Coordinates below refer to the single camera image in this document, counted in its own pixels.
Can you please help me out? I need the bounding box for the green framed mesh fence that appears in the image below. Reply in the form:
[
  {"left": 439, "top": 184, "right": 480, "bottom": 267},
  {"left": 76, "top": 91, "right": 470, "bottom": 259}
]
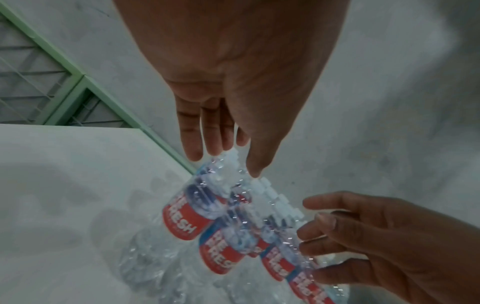
[{"left": 0, "top": 3, "right": 196, "bottom": 176}]

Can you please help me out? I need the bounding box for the person's left hand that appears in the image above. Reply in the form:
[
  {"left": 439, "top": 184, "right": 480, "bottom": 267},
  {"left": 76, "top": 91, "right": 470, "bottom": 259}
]
[{"left": 112, "top": 0, "right": 352, "bottom": 179}]

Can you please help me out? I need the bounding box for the tidy grid of water bottles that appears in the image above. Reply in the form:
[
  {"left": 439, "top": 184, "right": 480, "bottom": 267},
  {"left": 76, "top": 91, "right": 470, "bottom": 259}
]
[{"left": 117, "top": 148, "right": 350, "bottom": 304}]

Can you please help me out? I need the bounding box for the white table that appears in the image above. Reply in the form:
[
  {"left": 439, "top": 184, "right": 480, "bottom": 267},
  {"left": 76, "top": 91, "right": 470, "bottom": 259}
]
[{"left": 0, "top": 123, "right": 350, "bottom": 304}]

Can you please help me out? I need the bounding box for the person's right hand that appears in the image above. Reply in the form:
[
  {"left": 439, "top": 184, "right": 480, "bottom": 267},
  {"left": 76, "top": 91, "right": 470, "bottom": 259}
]
[{"left": 295, "top": 191, "right": 480, "bottom": 304}]

